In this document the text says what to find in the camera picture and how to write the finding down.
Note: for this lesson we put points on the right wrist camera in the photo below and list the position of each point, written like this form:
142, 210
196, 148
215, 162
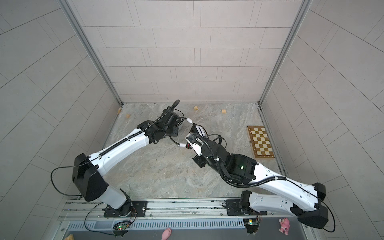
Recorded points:
194, 141

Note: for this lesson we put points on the wooden chessboard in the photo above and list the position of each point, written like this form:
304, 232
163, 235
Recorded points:
260, 143

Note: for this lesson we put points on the black and white headphones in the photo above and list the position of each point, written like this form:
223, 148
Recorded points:
199, 132

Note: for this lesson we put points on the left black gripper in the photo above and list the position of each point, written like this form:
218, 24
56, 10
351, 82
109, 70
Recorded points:
175, 134

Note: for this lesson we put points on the pink plush toy centre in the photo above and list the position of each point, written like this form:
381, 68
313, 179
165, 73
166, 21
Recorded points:
166, 234

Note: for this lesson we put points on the circuit board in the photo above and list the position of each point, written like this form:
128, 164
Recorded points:
122, 226
251, 225

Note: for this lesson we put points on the right circuit board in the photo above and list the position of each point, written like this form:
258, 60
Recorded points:
251, 225

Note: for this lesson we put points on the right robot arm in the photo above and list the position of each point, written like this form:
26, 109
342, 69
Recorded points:
264, 190

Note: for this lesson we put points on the left circuit board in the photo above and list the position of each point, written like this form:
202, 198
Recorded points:
122, 226

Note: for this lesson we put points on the aluminium mounting rail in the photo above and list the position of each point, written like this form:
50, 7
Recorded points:
203, 208

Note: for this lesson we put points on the pink plush toy right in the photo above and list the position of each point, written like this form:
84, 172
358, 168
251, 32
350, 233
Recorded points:
285, 226

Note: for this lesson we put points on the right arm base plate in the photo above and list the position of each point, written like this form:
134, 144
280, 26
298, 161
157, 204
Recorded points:
234, 208

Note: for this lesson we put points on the pink plush toy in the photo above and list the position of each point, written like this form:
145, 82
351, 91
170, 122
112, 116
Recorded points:
285, 226
166, 234

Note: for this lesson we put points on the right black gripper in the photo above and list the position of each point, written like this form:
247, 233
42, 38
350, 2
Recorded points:
197, 159

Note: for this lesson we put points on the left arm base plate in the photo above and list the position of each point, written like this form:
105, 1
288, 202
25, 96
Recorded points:
130, 209

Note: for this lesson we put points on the wooden piece bottom left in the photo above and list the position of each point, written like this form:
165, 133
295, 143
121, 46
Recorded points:
70, 237

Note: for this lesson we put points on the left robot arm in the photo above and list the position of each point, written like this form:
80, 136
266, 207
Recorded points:
88, 171

